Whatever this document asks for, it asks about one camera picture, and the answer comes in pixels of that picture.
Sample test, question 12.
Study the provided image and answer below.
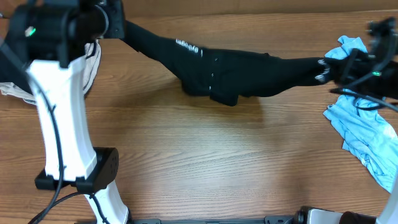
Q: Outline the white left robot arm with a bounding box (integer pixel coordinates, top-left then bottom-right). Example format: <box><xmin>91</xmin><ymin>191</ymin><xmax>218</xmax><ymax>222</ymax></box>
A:
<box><xmin>1</xmin><ymin>1</ymin><xmax>132</xmax><ymax>223</ymax></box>

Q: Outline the folded beige garment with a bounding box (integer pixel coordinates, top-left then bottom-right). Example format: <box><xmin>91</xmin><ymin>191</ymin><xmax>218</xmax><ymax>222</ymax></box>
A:
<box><xmin>1</xmin><ymin>40</ymin><xmax>101</xmax><ymax>105</ymax></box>

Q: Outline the folded black shirt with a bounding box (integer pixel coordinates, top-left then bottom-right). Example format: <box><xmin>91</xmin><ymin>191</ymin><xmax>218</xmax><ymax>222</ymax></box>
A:
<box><xmin>0</xmin><ymin>52</ymin><xmax>32</xmax><ymax>94</ymax></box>

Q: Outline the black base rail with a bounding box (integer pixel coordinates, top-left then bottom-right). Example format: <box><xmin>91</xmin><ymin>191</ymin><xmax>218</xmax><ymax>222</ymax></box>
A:
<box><xmin>132</xmin><ymin>215</ymin><xmax>294</xmax><ymax>224</ymax></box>

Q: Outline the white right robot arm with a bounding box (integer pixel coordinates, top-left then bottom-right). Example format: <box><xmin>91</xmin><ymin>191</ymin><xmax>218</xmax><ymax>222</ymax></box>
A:
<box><xmin>294</xmin><ymin>47</ymin><xmax>397</xmax><ymax>223</ymax></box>

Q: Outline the black t-shirt with logo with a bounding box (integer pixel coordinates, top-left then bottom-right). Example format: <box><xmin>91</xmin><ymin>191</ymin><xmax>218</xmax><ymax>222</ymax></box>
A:
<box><xmin>123</xmin><ymin>21</ymin><xmax>341</xmax><ymax>106</ymax></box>

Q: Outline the light blue t-shirt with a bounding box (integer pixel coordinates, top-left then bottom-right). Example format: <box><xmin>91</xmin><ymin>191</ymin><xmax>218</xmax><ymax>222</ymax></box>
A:
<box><xmin>322</xmin><ymin>35</ymin><xmax>398</xmax><ymax>194</ymax></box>

